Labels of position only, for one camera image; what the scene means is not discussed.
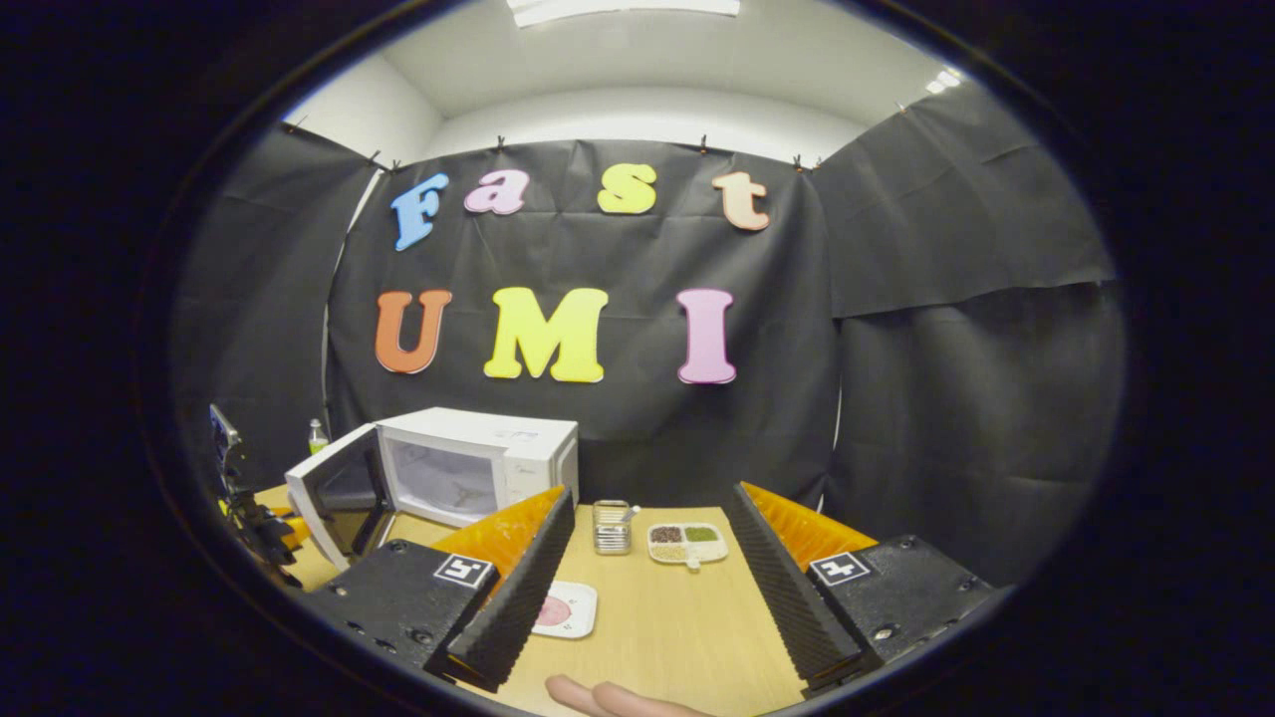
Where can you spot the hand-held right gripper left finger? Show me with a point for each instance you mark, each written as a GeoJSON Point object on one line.
{"type": "Point", "coordinates": [518, 607]}

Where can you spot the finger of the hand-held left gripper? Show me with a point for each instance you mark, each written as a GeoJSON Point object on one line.
{"type": "Point", "coordinates": [289, 528]}

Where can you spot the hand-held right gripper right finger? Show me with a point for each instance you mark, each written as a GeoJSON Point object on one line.
{"type": "Point", "coordinates": [787, 607]}

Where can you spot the white plate with pink food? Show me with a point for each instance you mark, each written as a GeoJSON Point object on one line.
{"type": "Point", "coordinates": [570, 609]}

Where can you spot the white microwave oven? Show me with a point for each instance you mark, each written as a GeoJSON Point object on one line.
{"type": "Point", "coordinates": [518, 438]}

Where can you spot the green label plastic bottle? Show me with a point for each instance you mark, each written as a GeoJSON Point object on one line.
{"type": "Point", "coordinates": [317, 438]}

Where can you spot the sectioned white dish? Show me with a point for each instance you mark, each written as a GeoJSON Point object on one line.
{"type": "Point", "coordinates": [687, 544]}

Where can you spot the small ceiling light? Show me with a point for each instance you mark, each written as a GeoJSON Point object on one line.
{"type": "Point", "coordinates": [943, 82]}

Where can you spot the long ceiling light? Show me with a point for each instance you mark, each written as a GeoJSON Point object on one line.
{"type": "Point", "coordinates": [623, 8]}

